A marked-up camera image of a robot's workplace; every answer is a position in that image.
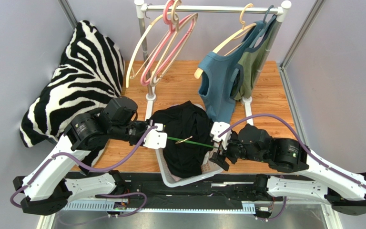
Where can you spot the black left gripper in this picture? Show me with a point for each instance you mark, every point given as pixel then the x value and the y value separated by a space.
pixel 144 124

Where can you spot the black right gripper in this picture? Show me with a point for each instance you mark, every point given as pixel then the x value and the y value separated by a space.
pixel 222 155

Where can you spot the green hanger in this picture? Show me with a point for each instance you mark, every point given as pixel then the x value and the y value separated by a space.
pixel 188 141

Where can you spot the cream white hanger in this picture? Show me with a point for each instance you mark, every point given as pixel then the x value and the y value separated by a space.
pixel 149 58

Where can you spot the pink lilac tank top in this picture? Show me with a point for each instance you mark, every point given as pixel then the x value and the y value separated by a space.
pixel 175 178

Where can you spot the pink plastic hanger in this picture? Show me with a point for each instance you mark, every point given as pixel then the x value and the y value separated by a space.
pixel 164 47

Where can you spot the beige hanger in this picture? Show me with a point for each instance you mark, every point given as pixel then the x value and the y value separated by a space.
pixel 173 47

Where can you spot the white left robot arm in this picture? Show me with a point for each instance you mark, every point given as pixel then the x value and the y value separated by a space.
pixel 67 173

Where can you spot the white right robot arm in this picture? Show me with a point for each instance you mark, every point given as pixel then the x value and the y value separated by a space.
pixel 323 182

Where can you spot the olive green tank top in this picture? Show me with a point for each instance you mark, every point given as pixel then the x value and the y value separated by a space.
pixel 244 75

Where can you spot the blue ribbed tank top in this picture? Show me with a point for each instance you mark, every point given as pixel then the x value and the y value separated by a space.
pixel 216 84

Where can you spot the wooden hanger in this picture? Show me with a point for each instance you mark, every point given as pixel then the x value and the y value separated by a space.
pixel 238 34

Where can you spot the blue grey hanger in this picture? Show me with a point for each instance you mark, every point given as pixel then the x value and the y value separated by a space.
pixel 262 27

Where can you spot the white plastic laundry basket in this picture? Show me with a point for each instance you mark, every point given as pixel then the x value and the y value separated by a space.
pixel 209 168

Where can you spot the white metal clothes rack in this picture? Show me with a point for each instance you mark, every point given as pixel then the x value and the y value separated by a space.
pixel 179 14

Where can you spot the zebra striped pillow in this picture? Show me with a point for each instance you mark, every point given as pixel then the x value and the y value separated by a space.
pixel 89 75

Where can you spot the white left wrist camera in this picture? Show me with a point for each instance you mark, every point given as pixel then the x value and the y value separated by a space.
pixel 156 137

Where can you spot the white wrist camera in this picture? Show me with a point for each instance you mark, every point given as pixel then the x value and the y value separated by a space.
pixel 219 135
pixel 156 137

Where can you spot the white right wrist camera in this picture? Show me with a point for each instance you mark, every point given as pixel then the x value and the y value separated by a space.
pixel 219 135

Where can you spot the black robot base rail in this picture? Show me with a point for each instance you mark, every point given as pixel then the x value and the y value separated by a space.
pixel 220 192

